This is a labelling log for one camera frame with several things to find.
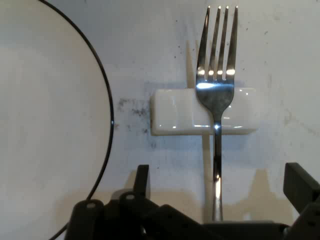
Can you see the white ceramic cutlery rest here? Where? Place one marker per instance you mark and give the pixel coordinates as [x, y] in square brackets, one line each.
[172, 112]

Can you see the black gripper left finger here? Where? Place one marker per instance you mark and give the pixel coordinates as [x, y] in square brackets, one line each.
[140, 212]

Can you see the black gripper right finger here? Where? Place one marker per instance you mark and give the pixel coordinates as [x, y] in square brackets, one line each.
[303, 185]

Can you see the white plate with black rim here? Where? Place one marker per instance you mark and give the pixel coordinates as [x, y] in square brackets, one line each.
[45, 120]

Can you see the silver metal fork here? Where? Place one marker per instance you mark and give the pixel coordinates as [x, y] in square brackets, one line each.
[218, 100]

